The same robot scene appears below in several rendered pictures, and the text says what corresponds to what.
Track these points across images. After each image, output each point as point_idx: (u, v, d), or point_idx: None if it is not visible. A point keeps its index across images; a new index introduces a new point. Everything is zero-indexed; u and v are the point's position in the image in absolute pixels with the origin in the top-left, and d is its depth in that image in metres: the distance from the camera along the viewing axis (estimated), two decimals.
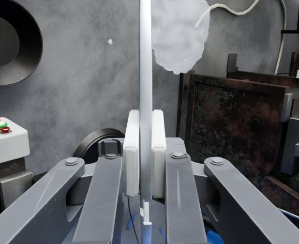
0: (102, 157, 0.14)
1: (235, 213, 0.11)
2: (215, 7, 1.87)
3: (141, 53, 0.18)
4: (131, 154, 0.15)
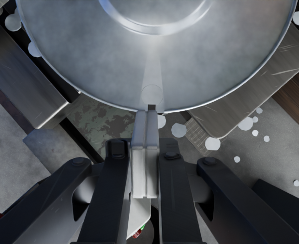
0: (109, 157, 0.14)
1: (229, 212, 0.11)
2: None
3: None
4: (138, 155, 0.15)
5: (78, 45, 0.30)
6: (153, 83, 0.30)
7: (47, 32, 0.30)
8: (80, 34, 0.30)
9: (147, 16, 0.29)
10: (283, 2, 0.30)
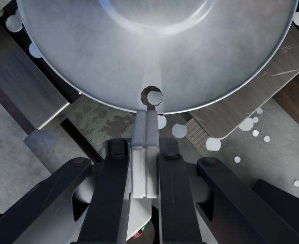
0: (109, 157, 0.14)
1: (229, 212, 0.11)
2: None
3: (55, 71, 0.30)
4: (138, 155, 0.15)
5: None
6: None
7: None
8: None
9: None
10: None
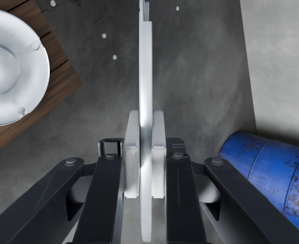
0: (102, 157, 0.14)
1: (235, 213, 0.11)
2: None
3: None
4: (131, 154, 0.15)
5: None
6: None
7: None
8: None
9: None
10: (144, 17, 0.39)
